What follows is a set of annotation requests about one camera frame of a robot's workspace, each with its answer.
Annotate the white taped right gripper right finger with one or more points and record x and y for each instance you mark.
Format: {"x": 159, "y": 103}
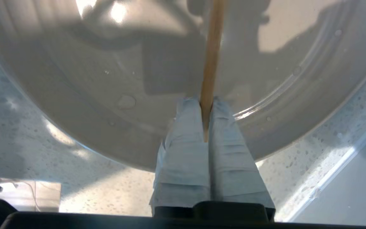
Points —
{"x": 233, "y": 171}

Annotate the wooden chopstick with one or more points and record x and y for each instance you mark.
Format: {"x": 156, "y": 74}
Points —
{"x": 213, "y": 57}

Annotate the white ceramic plate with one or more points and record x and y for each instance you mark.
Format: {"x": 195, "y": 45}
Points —
{"x": 106, "y": 79}

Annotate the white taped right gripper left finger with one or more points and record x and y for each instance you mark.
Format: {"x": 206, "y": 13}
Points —
{"x": 183, "y": 165}

